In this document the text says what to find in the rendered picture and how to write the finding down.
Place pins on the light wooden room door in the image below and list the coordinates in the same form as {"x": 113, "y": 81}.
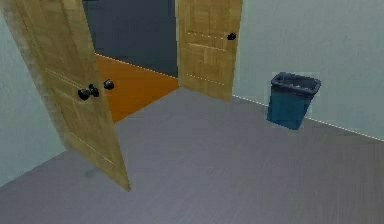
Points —
{"x": 66, "y": 66}
{"x": 206, "y": 50}

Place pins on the blue waste bin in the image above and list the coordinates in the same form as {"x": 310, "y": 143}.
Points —
{"x": 289, "y": 103}

